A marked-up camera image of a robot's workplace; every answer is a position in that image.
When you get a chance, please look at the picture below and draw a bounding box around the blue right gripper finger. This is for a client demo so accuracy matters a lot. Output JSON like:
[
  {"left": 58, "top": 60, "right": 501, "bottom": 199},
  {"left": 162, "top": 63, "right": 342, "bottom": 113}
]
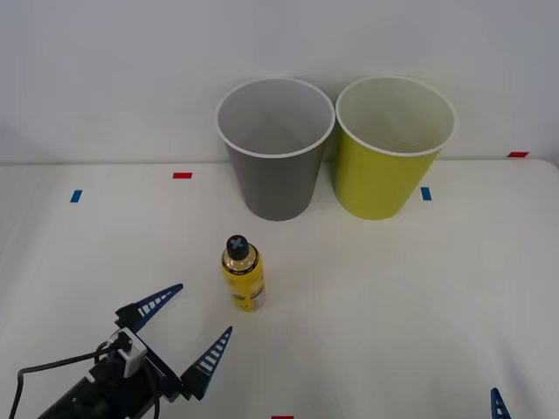
[{"left": 489, "top": 387, "right": 513, "bottom": 419}]

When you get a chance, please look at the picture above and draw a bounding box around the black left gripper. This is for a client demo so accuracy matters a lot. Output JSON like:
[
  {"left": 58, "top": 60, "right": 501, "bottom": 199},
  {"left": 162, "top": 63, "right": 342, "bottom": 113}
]
[{"left": 86, "top": 283, "right": 234, "bottom": 419}]

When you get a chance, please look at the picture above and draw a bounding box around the yellow bottle with black cap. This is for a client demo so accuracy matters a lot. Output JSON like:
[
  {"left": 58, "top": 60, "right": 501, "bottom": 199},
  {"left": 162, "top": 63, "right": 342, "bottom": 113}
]
[{"left": 220, "top": 233, "right": 266, "bottom": 313}]

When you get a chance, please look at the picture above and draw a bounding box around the grey plastic waste bin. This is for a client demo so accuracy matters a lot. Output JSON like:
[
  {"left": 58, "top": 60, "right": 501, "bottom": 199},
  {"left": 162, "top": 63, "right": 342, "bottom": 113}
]
[{"left": 214, "top": 76, "right": 337, "bottom": 223}]

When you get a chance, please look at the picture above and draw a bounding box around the yellow-green plastic waste bin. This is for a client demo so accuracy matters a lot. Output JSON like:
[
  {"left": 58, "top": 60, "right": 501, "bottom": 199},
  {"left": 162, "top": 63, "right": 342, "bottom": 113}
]
[{"left": 334, "top": 75, "right": 458, "bottom": 221}]

